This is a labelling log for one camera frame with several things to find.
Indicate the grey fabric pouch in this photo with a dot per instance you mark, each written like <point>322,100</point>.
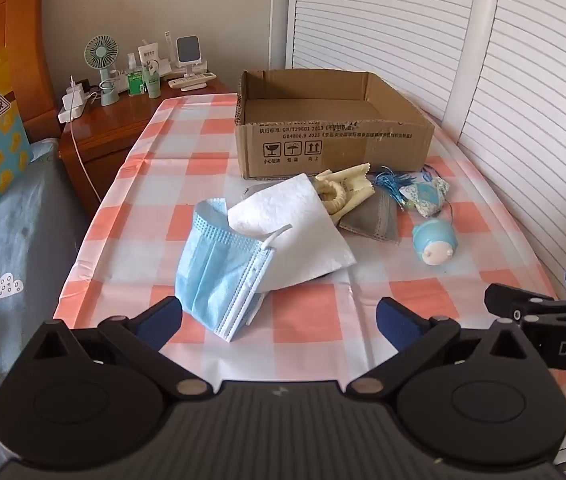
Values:
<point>375,217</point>

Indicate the light blue plush toy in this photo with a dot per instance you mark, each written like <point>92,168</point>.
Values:
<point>433,242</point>

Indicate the green tube and bottle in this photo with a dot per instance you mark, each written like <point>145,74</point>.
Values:
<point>153,82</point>

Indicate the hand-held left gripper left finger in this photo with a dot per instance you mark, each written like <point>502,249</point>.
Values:
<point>162,319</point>

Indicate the blue face mask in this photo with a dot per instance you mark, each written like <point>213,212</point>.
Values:
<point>218,270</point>

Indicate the blue grey bed sheet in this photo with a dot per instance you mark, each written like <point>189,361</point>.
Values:
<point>18,240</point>

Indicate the small green desk fan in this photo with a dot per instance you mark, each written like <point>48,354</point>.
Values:
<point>100,57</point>

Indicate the white phone stand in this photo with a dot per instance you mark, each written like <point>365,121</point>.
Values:
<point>189,52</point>

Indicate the brown cardboard box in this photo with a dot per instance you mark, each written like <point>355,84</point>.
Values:
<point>333,135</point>

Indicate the white power strip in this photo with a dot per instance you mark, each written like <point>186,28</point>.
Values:
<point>75,105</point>

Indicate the white paper tissue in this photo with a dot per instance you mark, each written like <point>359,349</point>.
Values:
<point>303,225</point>

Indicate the blue patterned sachet with tassel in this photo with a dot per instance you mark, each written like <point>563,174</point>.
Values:
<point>425,196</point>

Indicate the white remote control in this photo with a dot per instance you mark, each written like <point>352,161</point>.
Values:
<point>192,81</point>

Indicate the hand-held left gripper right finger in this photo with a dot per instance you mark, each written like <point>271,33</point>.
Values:
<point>396,321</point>

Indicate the wooden nightstand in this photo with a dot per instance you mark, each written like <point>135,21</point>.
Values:
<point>108,130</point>

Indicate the cream zigzag-edged cloth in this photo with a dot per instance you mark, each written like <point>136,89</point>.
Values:
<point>358,185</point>

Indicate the white small box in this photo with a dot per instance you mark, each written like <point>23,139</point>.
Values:
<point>148,55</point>

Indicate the cream scrunchie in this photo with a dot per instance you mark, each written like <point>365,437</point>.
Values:
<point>334,197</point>

